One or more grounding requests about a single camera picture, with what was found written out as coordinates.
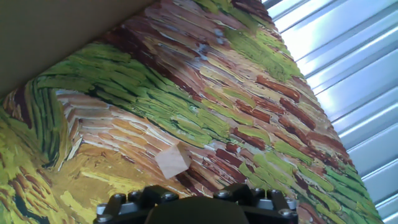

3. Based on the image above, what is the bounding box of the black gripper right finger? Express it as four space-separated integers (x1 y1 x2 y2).
213 182 300 224

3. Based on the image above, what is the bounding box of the small wooden cube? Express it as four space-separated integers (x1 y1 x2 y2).
154 141 192 180

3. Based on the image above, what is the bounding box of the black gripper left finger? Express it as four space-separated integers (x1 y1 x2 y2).
92 185 180 224

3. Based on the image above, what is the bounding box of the painted wheat field cloth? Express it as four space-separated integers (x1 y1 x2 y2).
0 0 386 224

